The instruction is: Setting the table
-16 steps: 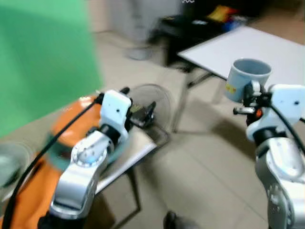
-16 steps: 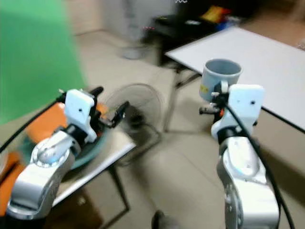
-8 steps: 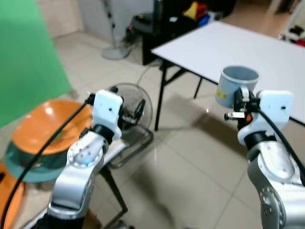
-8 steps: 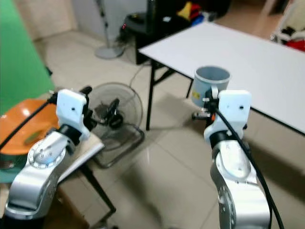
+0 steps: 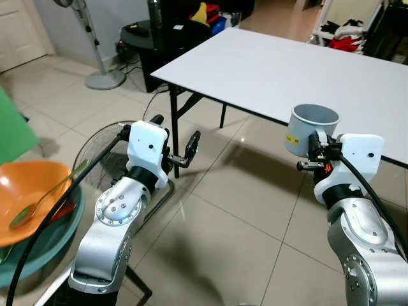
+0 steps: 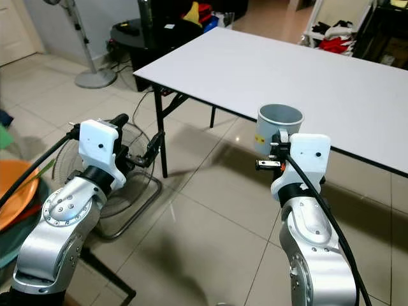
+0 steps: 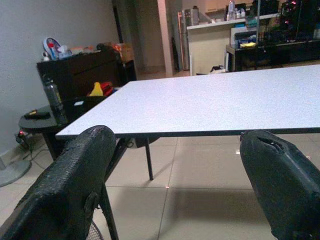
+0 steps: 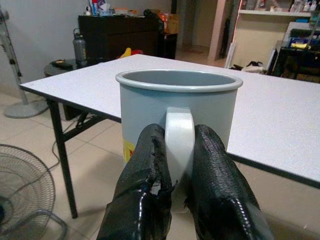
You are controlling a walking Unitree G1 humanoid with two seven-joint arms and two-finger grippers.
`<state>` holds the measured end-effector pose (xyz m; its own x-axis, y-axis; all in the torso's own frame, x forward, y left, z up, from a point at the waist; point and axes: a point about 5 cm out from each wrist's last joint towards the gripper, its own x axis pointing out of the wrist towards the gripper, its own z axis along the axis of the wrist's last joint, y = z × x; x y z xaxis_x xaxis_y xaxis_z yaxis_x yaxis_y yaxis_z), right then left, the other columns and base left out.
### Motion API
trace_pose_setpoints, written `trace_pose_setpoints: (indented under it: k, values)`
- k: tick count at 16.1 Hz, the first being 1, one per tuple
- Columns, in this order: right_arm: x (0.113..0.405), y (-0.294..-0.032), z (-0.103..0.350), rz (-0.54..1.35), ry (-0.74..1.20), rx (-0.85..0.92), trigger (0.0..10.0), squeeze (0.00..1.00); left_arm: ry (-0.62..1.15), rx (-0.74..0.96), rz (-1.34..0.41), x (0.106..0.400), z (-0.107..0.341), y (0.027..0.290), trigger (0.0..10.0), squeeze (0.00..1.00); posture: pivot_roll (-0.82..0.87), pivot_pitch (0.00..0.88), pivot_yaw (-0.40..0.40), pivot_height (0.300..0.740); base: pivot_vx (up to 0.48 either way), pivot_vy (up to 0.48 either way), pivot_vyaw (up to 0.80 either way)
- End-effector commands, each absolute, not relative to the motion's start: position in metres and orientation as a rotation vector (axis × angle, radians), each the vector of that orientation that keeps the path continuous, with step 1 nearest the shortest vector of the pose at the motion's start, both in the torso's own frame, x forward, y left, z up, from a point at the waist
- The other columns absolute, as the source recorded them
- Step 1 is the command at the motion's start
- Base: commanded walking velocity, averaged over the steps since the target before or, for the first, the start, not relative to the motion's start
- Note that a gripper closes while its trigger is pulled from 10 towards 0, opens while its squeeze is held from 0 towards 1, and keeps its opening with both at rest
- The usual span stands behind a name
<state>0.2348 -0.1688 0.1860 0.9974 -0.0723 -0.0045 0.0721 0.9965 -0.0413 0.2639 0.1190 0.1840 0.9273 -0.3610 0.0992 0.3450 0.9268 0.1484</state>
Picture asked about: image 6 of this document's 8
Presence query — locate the teal plastic basin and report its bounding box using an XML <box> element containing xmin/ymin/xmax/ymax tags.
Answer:
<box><xmin>0</xmin><ymin>181</ymin><xmax>49</xmax><ymax>269</ymax></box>

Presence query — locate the green plastic board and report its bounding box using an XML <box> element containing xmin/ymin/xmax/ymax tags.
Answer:
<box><xmin>0</xmin><ymin>124</ymin><xmax>14</xmax><ymax>151</ymax></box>

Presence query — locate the black cabinet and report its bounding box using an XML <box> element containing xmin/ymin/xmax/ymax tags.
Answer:
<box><xmin>145</xmin><ymin>0</ymin><xmax>250</xmax><ymax>33</ymax></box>

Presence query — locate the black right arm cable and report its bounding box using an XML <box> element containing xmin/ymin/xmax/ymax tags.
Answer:
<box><xmin>286</xmin><ymin>153</ymin><xmax>372</xmax><ymax>306</ymax></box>

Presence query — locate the grey pedestal fan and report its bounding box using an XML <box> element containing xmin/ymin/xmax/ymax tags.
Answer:
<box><xmin>41</xmin><ymin>0</ymin><xmax>117</xmax><ymax>89</ymax></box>

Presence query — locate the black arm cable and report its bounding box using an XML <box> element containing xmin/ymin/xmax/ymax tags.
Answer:
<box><xmin>286</xmin><ymin>153</ymin><xmax>372</xmax><ymax>306</ymax></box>
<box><xmin>0</xmin><ymin>131</ymin><xmax>81</xmax><ymax>208</ymax></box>

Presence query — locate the blue box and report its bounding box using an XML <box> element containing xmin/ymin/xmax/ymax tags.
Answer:
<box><xmin>203</xmin><ymin>15</ymin><xmax>220</xmax><ymax>34</ymax></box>

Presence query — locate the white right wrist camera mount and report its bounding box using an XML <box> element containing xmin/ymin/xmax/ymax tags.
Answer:
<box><xmin>270</xmin><ymin>133</ymin><xmax>332</xmax><ymax>202</ymax></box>

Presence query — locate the green plastic spoon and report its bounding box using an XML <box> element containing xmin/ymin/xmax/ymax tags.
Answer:
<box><xmin>32</xmin><ymin>159</ymin><xmax>57</xmax><ymax>182</ymax></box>

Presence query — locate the white folding table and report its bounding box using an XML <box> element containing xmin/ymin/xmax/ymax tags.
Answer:
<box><xmin>133</xmin><ymin>27</ymin><xmax>408</xmax><ymax>179</ymax></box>

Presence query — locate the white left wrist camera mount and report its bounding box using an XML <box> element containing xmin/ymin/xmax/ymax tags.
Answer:
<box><xmin>78</xmin><ymin>119</ymin><xmax>128</xmax><ymax>192</ymax></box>

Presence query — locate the grey cup with yellow label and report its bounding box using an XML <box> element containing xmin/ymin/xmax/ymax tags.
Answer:
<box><xmin>254</xmin><ymin>103</ymin><xmax>304</xmax><ymax>156</ymax></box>

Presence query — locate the white cloth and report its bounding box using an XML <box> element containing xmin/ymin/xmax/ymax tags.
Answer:
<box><xmin>325</xmin><ymin>20</ymin><xmax>356</xmax><ymax>40</ymax></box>

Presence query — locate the black round side table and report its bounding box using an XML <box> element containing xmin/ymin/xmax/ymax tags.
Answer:
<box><xmin>109</xmin><ymin>18</ymin><xmax>206</xmax><ymax>91</ymax></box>

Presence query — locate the orange plastic bowl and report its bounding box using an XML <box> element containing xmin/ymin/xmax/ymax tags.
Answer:
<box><xmin>0</xmin><ymin>159</ymin><xmax>43</xmax><ymax>231</ymax></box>

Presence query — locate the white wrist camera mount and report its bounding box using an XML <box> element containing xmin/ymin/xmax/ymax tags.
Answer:
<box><xmin>270</xmin><ymin>133</ymin><xmax>332</xmax><ymax>202</ymax></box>
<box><xmin>78</xmin><ymin>119</ymin><xmax>128</xmax><ymax>192</ymax></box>

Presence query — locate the yellow bag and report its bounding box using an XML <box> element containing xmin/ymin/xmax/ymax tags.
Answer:
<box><xmin>184</xmin><ymin>2</ymin><xmax>201</xmax><ymax>25</ymax></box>

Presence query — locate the red cloth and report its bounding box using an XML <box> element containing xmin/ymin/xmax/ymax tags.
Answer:
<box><xmin>319</xmin><ymin>37</ymin><xmax>353</xmax><ymax>54</ymax></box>

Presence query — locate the black stand leg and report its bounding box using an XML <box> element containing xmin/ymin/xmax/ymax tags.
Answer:
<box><xmin>79</xmin><ymin>247</ymin><xmax>138</xmax><ymax>302</ymax></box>

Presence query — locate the white door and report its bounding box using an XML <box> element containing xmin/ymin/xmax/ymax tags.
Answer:
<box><xmin>0</xmin><ymin>0</ymin><xmax>40</xmax><ymax>65</ymax></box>

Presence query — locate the white clothes rack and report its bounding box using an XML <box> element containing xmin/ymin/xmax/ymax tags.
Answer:
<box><xmin>302</xmin><ymin>0</ymin><xmax>380</xmax><ymax>63</ymax></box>

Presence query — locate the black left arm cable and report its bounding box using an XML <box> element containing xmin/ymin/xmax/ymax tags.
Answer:
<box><xmin>0</xmin><ymin>131</ymin><xmax>81</xmax><ymax>208</ymax></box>

